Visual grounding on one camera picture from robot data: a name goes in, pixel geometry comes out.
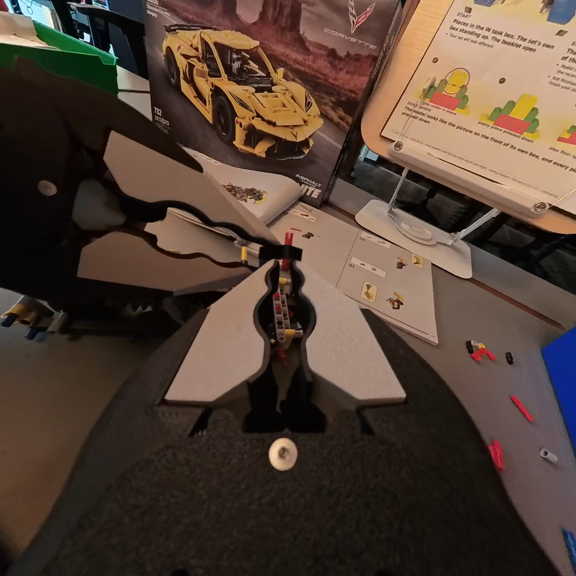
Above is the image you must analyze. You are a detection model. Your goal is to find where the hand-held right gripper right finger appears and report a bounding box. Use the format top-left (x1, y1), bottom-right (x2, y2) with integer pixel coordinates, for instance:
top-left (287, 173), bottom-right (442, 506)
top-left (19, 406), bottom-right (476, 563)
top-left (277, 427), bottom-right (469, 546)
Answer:
top-left (292, 263), bottom-right (406, 412)

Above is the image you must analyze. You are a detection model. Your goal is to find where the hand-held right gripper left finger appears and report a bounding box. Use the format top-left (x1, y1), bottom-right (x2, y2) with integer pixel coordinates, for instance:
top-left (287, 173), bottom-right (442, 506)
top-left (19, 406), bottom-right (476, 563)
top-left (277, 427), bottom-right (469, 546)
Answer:
top-left (165, 261), bottom-right (279, 408)

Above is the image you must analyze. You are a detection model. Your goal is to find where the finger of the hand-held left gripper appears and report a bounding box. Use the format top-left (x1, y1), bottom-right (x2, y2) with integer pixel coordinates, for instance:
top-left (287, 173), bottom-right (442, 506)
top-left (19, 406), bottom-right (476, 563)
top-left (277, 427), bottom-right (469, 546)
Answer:
top-left (76, 232), bottom-right (261, 295)
top-left (104, 130), bottom-right (282, 247)

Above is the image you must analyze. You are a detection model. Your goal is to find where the lego car model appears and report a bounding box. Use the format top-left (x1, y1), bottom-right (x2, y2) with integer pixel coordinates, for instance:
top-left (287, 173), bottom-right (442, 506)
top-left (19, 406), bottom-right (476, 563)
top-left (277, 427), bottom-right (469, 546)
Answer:
top-left (0, 277), bottom-right (307, 363)

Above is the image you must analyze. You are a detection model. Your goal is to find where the black lego beam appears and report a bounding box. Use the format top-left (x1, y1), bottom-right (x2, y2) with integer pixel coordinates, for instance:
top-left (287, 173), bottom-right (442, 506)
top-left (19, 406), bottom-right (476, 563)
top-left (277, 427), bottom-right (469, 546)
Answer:
top-left (259, 244), bottom-right (301, 270)

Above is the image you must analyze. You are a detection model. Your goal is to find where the red lego pin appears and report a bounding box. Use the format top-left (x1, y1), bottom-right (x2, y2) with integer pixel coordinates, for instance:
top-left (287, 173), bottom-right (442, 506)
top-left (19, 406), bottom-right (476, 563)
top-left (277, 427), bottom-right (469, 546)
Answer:
top-left (280, 229), bottom-right (296, 271)

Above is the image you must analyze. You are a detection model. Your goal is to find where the pile of red blue pins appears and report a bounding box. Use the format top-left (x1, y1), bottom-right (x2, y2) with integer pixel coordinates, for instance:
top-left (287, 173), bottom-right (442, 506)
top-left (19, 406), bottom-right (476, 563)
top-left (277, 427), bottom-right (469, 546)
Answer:
top-left (488, 395), bottom-right (576, 572)

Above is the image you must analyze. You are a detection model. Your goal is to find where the lego instruction booklet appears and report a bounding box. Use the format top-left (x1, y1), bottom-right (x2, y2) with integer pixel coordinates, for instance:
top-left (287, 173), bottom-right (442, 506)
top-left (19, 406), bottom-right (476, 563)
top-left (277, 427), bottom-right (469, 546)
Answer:
top-left (178, 148), bottom-right (439, 346)

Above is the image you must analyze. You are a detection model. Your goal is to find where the small cluster of lego connectors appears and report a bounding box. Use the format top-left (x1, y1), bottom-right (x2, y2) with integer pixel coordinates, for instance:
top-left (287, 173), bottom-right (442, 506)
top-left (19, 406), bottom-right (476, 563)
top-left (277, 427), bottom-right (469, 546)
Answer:
top-left (466, 340), bottom-right (515, 364)

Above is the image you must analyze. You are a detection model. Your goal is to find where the lego set box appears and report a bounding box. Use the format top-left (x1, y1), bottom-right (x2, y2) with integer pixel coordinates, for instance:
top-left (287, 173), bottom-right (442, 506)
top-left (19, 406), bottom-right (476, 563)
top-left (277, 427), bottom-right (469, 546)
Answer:
top-left (143, 0), bottom-right (403, 209)

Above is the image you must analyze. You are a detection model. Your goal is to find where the green plastic bin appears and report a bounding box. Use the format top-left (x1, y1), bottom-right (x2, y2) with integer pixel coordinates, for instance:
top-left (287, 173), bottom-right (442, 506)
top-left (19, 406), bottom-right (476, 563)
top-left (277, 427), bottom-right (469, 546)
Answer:
top-left (0, 20), bottom-right (119, 95)

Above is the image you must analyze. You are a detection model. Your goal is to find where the black office chair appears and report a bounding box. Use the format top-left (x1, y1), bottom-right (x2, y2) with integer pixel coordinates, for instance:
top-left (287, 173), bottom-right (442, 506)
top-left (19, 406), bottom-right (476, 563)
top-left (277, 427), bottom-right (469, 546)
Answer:
top-left (49, 0), bottom-right (151, 75)

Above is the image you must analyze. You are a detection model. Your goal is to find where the blue plastic bin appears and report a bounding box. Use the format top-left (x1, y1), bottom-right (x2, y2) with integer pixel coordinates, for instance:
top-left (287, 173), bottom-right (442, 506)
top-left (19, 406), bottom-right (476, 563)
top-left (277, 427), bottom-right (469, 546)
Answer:
top-left (541, 326), bottom-right (576, 455)

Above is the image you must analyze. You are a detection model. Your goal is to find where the printed instruction sheet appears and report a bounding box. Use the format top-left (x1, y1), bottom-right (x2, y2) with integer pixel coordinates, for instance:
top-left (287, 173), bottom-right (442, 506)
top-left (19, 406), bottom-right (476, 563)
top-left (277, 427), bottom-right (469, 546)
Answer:
top-left (380, 0), bottom-right (576, 174)

